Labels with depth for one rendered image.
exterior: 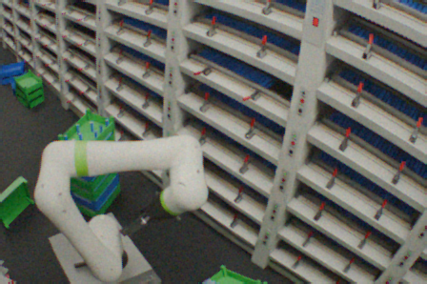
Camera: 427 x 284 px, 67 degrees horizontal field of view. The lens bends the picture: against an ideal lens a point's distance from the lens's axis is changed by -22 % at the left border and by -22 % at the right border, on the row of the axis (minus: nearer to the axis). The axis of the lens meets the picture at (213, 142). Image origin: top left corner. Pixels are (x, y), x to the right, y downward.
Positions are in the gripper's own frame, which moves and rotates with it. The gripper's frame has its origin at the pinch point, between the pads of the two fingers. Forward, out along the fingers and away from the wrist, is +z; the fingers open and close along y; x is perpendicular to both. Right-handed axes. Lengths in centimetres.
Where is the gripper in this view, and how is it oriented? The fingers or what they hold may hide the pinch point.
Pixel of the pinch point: (133, 222)
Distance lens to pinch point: 146.5
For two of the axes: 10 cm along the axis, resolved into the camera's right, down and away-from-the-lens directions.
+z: -6.4, 4.3, 6.4
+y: 4.7, -4.5, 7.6
